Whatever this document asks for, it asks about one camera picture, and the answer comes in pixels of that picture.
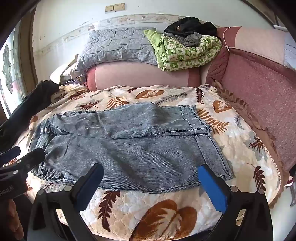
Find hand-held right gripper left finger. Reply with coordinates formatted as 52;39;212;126
26;163;104;241

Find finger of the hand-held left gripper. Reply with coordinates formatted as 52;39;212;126
0;146;21;161
5;148;46;175

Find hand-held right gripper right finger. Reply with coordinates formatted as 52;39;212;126
198;164;274;241

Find grey-blue denim pants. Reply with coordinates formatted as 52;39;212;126
28;102;233;194

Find person's left hand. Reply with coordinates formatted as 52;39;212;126
8;199;25;241

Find dark cloth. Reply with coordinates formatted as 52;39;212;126
0;80;60;139

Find brown frilled cover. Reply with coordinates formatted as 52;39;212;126
215;80;292;207

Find stained glass window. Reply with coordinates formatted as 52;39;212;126
0;25;26;112

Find white pillow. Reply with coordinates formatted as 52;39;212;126
50;64;77;82

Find leaf-print cream blanket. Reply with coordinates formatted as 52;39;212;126
9;84;281;241

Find pink bolster cushion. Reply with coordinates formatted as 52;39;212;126
87;61;201;91

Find green patterned quilt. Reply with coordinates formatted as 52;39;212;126
143;29;222;72

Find grey quilted blanket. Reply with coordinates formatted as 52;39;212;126
69;27;162;72

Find grey garment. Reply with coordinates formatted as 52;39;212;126
164;32;204;47

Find pale printed cloth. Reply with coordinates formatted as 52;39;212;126
283;35;296;70

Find black clothing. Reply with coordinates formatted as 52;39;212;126
164;17;218;36

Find white cable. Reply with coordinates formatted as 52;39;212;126
222;26;232;52

